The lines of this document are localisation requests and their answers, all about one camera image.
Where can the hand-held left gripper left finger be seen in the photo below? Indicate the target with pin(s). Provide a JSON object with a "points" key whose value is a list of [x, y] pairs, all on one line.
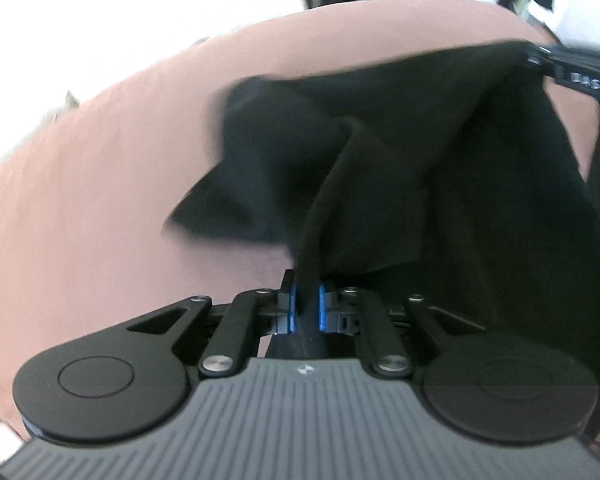
{"points": [[291, 310]]}

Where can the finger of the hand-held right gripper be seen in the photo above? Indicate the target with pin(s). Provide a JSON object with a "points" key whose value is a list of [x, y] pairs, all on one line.
{"points": [[534, 56]]}

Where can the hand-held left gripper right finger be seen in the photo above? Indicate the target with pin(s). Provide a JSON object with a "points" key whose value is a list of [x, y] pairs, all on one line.
{"points": [[323, 310]]}

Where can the black garment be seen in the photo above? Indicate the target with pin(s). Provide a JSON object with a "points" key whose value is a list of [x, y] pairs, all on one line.
{"points": [[405, 160]]}

